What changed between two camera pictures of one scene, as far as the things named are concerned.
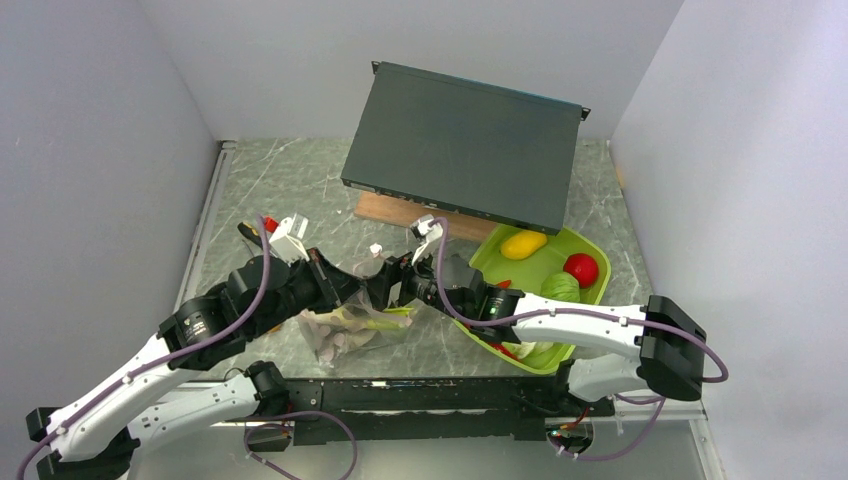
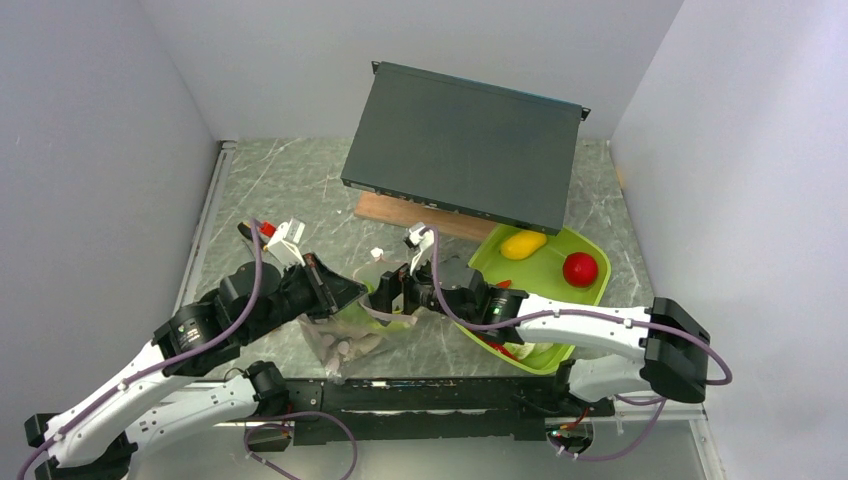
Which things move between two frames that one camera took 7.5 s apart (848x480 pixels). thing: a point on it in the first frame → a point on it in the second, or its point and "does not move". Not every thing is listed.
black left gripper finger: x=342 y=285 does not move
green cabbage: x=560 y=285 → x=356 y=313
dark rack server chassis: x=498 y=155 does not move
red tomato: x=584 y=267 does not move
